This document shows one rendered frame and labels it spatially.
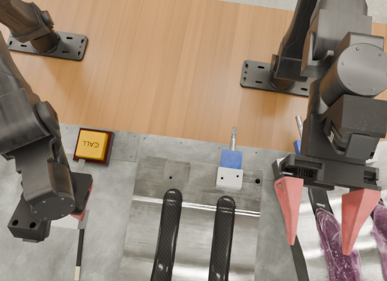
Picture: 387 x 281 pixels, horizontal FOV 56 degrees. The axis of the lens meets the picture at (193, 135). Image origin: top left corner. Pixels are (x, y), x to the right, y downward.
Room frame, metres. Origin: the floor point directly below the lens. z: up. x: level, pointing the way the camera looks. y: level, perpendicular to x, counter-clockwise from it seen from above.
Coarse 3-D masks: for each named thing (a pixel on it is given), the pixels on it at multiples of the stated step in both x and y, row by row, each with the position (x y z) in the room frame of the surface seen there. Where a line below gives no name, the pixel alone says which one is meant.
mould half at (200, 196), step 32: (160, 160) 0.16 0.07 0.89; (160, 192) 0.09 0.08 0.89; (192, 192) 0.08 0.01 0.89; (224, 192) 0.08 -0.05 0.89; (256, 192) 0.08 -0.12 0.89; (128, 224) 0.03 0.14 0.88; (192, 224) 0.02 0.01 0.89; (256, 224) 0.01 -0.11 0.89; (128, 256) -0.03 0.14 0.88; (192, 256) -0.04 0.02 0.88
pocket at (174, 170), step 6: (168, 162) 0.15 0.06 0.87; (174, 162) 0.15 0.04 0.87; (180, 162) 0.15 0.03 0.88; (186, 162) 0.15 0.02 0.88; (168, 168) 0.14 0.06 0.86; (174, 168) 0.14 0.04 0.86; (180, 168) 0.14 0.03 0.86; (186, 168) 0.14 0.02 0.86; (168, 174) 0.13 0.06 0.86; (174, 174) 0.13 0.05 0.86; (180, 174) 0.13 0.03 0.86; (186, 174) 0.13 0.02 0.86; (174, 180) 0.12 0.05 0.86; (180, 180) 0.11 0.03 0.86; (186, 180) 0.11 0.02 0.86
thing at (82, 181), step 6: (72, 174) 0.11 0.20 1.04; (78, 174) 0.11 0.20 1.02; (84, 174) 0.11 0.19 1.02; (90, 174) 0.11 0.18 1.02; (78, 180) 0.10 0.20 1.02; (84, 180) 0.10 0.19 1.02; (90, 180) 0.10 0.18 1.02; (78, 186) 0.09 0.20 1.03; (84, 186) 0.09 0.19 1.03; (90, 186) 0.09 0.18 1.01; (78, 192) 0.08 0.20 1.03; (84, 192) 0.08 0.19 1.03; (78, 198) 0.07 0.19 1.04; (84, 198) 0.07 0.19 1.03; (78, 204) 0.06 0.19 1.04; (84, 204) 0.06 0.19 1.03
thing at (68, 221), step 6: (78, 162) 0.15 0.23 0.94; (84, 162) 0.15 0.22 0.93; (78, 168) 0.14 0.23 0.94; (66, 216) 0.05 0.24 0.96; (84, 216) 0.05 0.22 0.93; (54, 222) 0.04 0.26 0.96; (60, 222) 0.04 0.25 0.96; (66, 222) 0.04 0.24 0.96; (72, 222) 0.04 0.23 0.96; (78, 222) 0.04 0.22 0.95; (84, 222) 0.04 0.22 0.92; (72, 228) 0.03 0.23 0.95; (78, 228) 0.03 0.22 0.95; (84, 228) 0.03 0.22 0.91
